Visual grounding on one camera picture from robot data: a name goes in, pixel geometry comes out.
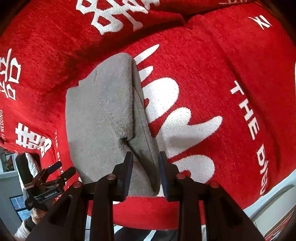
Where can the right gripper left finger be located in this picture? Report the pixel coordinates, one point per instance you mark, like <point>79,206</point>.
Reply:
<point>66,220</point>

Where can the red wedding blanket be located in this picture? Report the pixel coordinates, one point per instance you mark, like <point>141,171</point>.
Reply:
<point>218,79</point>

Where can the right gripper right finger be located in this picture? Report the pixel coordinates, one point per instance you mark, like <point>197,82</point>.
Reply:
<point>224,219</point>

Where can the person's dark trousers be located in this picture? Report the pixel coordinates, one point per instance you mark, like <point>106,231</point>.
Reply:
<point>126,233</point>

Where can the white quilted pillow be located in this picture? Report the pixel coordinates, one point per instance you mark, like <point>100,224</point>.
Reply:
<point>34,163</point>

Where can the person's left forearm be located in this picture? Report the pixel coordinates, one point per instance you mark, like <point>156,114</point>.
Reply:
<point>25,229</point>

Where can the person's left hand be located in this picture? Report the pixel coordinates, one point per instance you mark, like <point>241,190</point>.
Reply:
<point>37,215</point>

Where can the grey knit sweater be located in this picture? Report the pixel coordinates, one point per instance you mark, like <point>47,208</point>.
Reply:
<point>105,119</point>

